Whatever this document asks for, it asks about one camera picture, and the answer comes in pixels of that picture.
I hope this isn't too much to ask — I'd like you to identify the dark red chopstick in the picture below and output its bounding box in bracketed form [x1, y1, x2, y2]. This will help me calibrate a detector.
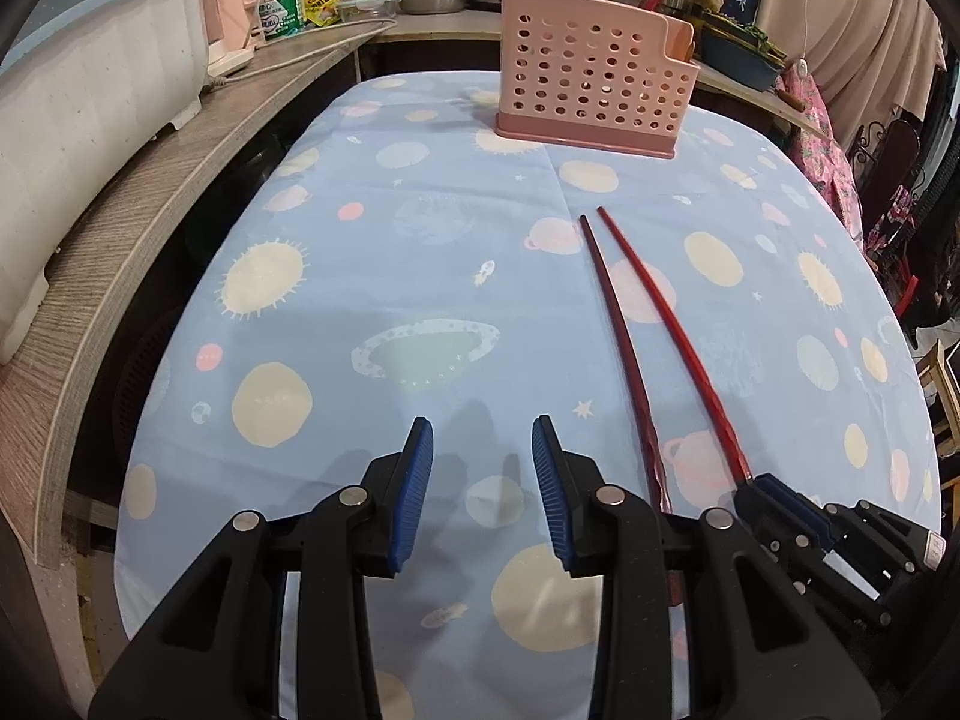
[576, 213, 689, 608]

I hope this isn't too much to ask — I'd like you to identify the blue planet pattern tablecloth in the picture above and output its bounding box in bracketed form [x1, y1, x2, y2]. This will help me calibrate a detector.
[114, 71, 942, 718]

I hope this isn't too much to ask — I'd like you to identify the pink floral hanging garment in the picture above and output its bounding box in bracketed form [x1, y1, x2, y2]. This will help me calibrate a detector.
[776, 62, 864, 250]

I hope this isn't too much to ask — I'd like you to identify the blue bowl stack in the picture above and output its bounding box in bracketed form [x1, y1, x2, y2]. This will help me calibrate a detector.
[697, 10, 788, 91]

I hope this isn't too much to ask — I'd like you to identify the pink perforated utensil holder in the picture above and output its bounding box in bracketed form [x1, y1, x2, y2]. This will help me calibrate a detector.
[494, 0, 700, 160]

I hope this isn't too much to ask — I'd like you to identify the beige curtain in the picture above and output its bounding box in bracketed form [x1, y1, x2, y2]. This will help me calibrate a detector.
[757, 0, 944, 146]

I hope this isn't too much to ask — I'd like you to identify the white dish drainer bin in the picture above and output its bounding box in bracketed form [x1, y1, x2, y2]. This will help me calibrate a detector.
[2, 0, 208, 359]

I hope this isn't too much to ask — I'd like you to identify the clear food container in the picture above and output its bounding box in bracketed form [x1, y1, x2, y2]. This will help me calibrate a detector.
[335, 0, 402, 23]

